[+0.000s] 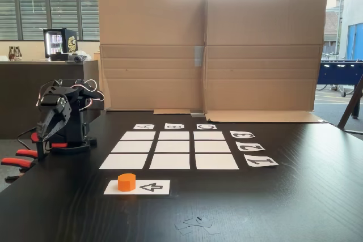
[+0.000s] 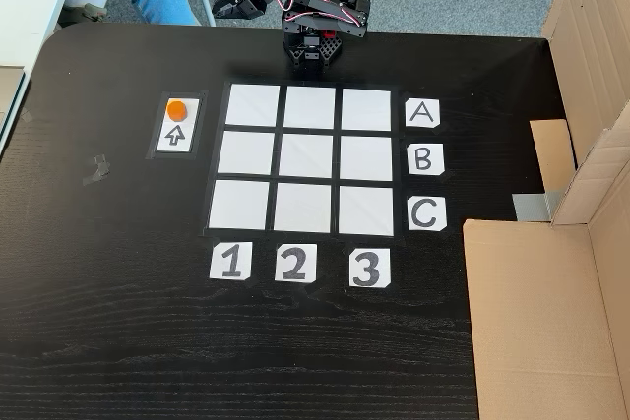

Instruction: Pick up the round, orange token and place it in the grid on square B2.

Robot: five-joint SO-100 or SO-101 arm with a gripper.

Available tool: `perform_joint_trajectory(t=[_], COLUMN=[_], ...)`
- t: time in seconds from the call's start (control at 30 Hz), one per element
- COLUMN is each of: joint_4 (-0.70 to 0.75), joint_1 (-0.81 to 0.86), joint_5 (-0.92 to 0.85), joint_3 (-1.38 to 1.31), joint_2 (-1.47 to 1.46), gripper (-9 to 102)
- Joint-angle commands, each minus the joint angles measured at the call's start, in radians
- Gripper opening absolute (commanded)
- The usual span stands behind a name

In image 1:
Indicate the paper label number 1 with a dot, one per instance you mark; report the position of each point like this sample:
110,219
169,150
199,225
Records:
270,162

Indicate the paper label letter B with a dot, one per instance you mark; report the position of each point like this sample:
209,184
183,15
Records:
167,126

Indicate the round orange token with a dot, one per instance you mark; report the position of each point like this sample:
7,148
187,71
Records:
126,183

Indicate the brown wooden stand leg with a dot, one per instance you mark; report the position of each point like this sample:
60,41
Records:
350,108

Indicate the dark counter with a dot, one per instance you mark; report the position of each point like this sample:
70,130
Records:
17,97

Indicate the white crumpled sheet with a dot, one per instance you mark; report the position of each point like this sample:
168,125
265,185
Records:
86,55

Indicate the small black box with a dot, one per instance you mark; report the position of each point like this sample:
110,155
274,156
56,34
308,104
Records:
59,57

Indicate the paper label number 2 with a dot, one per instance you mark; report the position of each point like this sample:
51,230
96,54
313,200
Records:
261,148

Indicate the paper label number 3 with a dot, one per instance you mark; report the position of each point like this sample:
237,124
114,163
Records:
233,133

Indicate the grey projector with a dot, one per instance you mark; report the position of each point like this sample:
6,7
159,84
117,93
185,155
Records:
76,58

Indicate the grey duct tape strip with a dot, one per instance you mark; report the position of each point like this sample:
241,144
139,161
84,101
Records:
197,114
199,56

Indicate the brown cardboard panel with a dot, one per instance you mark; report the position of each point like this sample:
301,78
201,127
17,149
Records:
263,26
150,26

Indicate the black mini fridge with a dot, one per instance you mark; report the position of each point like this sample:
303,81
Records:
71,43

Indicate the red black bar clamp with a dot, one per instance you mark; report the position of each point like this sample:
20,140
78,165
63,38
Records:
17,162
41,151

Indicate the white paper grid square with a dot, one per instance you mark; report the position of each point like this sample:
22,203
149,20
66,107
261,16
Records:
173,135
172,146
212,146
124,161
216,161
139,135
209,135
170,161
131,146

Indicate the paper label letter A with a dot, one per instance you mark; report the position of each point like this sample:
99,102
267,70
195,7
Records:
136,127

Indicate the white arrow paper sheet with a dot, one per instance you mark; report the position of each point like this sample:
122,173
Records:
161,188

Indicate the brown glass bottle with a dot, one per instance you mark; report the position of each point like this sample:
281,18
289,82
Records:
10,55
15,55

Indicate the paper label letter C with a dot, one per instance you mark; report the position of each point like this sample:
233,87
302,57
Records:
199,126

